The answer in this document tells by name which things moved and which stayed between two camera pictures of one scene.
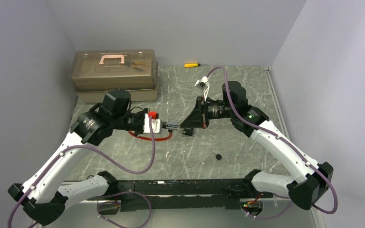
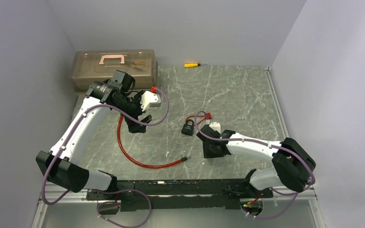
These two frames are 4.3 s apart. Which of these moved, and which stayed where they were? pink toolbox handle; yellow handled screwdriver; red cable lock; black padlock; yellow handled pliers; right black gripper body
Moved: red cable lock; right black gripper body
Stayed: pink toolbox handle; yellow handled pliers; yellow handled screwdriver; black padlock
